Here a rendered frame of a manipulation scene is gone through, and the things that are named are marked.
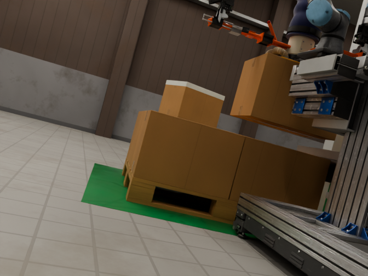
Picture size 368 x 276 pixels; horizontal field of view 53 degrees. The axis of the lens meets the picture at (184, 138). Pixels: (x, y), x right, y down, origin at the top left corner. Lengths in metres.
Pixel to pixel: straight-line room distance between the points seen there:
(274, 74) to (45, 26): 5.82
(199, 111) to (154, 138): 2.13
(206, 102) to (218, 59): 3.82
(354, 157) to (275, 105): 0.67
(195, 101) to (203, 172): 2.05
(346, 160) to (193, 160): 0.84
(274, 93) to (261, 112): 0.14
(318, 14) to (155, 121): 1.02
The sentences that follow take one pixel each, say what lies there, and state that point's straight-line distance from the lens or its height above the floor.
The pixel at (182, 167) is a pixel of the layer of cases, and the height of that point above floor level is 0.27.
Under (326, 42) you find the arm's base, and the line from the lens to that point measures 2.05.
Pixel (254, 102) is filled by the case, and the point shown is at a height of 0.76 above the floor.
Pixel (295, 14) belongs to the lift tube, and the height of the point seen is 1.42.
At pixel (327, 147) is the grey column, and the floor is 0.71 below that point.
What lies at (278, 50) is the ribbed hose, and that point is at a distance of 2.49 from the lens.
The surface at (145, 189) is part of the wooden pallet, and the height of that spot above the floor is 0.09.
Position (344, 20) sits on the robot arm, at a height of 1.22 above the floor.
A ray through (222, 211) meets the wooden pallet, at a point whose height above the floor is 0.07.
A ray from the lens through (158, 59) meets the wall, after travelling 7.68.
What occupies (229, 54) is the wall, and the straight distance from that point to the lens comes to 8.16.
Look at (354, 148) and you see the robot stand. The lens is 1.92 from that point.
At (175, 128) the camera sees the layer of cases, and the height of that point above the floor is 0.48.
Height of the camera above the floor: 0.46
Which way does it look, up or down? 1 degrees down
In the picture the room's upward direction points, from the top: 15 degrees clockwise
